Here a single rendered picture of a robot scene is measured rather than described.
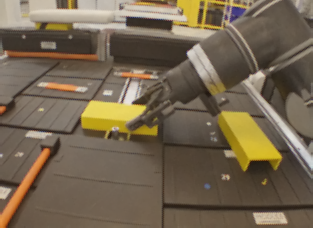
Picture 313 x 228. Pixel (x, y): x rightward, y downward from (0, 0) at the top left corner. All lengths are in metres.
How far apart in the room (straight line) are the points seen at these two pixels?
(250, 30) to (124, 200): 0.33
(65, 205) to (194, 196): 0.18
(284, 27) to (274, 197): 0.28
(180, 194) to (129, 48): 0.66
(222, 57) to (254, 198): 0.24
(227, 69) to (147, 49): 0.53
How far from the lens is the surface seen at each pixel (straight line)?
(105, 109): 0.48
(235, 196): 0.36
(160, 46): 0.86
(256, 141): 0.44
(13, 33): 1.06
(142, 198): 0.32
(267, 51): 0.40
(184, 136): 0.45
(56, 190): 0.34
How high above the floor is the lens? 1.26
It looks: 30 degrees down
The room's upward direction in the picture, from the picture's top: 6 degrees clockwise
